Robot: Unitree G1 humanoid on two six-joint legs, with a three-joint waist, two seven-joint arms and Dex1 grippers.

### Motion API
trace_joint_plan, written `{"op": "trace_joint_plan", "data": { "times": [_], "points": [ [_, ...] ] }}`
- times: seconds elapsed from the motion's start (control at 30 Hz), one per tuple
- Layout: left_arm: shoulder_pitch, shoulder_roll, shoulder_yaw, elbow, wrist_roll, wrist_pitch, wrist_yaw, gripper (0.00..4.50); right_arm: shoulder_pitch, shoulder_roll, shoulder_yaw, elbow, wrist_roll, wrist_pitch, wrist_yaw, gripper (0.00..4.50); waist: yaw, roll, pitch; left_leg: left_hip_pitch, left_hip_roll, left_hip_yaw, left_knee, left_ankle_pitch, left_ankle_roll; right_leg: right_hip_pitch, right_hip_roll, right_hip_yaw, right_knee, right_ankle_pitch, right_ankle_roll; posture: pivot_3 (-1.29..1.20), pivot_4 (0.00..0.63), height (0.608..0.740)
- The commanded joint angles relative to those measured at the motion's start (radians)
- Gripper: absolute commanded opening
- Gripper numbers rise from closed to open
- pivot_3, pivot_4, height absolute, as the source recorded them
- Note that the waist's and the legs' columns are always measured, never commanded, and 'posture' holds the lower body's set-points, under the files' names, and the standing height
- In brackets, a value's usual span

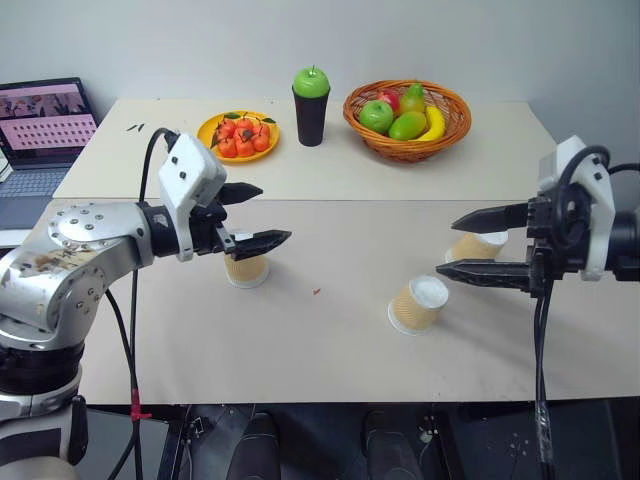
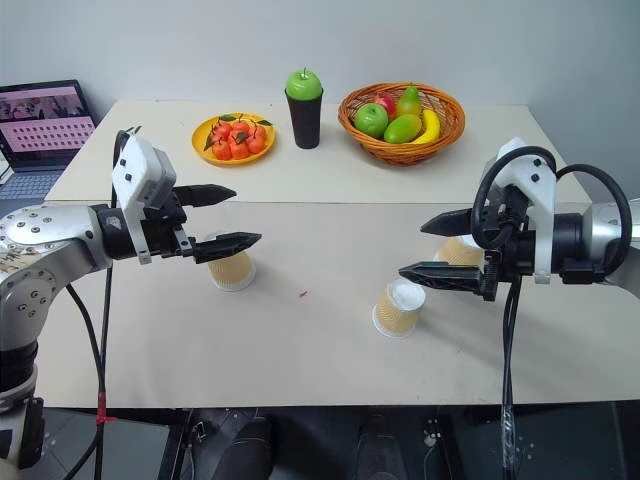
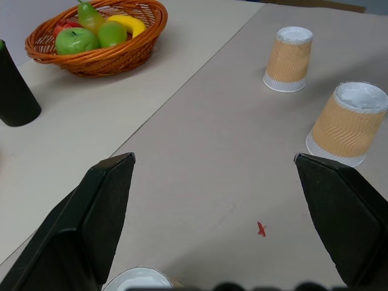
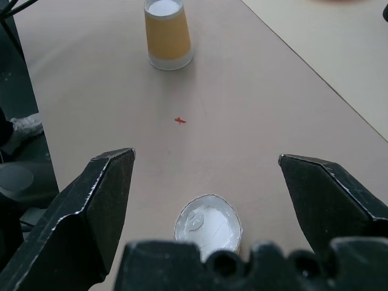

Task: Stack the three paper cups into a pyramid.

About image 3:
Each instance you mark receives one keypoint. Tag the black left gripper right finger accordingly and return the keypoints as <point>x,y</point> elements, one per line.
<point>348,218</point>

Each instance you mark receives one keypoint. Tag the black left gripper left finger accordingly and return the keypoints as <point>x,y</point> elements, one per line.
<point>88,218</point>

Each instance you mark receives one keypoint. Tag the red cross mark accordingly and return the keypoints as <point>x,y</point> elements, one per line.
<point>261,229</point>

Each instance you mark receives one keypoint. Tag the black cylinder container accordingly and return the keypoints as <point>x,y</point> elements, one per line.
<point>15,94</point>

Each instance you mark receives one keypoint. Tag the orange wicker basket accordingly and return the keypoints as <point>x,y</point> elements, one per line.
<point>100,59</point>

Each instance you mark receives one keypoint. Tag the green apple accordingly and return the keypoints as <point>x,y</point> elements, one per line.
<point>75,41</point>
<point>112,34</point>

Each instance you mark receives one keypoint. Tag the red fruit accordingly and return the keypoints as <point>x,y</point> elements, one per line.
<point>64,26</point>

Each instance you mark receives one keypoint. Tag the yellow banana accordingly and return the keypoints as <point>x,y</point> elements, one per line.
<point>131,24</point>

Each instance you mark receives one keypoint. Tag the green pear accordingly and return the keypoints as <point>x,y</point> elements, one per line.
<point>88,18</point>

